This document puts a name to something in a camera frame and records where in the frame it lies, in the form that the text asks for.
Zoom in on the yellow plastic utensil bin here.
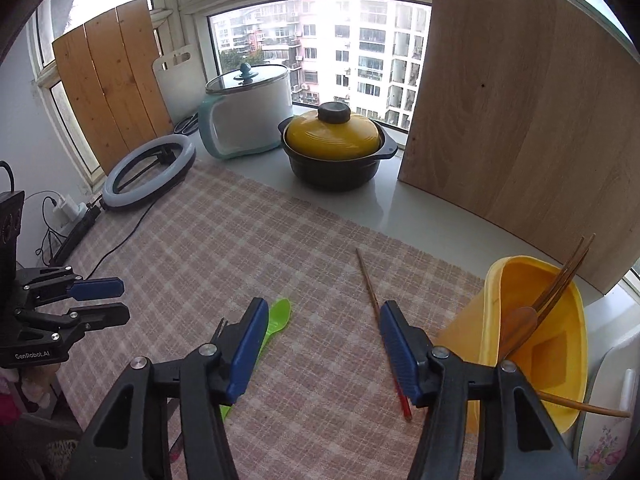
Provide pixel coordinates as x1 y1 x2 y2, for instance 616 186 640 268
435 256 588 402

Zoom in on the large light wood board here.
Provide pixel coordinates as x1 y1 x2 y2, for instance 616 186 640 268
399 0 639 292

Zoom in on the green plastic spoon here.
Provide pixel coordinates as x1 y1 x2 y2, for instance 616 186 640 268
210 298 291 416

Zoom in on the black pot yellow lid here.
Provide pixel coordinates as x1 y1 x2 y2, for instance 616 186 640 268
278 101 398 192

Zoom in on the red-tipped wooden chopstick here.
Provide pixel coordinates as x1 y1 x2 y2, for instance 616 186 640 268
354 247 414 422

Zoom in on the wooden chopstick in bin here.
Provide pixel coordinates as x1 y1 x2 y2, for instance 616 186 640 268
499 236 586 361
533 233 596 314

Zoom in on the pink plastic spoon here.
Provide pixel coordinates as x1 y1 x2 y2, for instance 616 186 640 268
169 434 183 464

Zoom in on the pink plaid tablecloth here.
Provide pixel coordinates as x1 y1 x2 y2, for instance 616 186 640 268
58 164 483 479

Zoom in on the white plastic cutting board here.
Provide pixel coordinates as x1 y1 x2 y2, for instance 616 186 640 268
152 44 206 124

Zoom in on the floral white rice cooker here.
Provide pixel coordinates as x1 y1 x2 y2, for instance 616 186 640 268
574 328 640 480

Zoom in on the left hand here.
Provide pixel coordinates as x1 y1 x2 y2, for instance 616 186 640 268
0 363 61 408

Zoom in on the white ring light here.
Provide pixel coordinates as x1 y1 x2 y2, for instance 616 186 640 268
102 134 196 210

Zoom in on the orange pine wood board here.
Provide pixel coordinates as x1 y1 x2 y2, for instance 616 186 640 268
52 0 174 174

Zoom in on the white power adapter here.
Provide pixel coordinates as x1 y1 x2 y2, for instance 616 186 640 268
52 195 88 234

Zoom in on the window frame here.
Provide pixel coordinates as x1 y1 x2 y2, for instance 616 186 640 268
34 0 433 184

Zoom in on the white teal electric cooker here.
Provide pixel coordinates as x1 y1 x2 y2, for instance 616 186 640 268
198 62 293 160

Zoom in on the wooden stick lying in bin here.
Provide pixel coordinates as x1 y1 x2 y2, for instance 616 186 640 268
537 391 631 418

